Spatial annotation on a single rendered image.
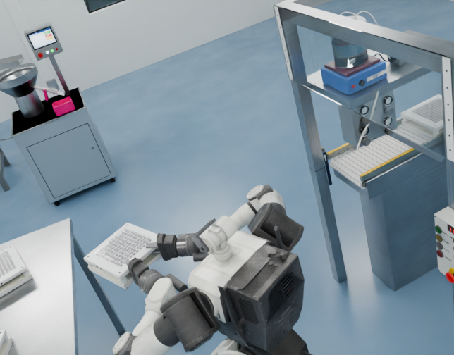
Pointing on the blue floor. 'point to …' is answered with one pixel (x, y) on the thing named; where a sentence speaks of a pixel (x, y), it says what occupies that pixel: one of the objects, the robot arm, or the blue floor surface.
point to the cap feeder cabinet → (63, 148)
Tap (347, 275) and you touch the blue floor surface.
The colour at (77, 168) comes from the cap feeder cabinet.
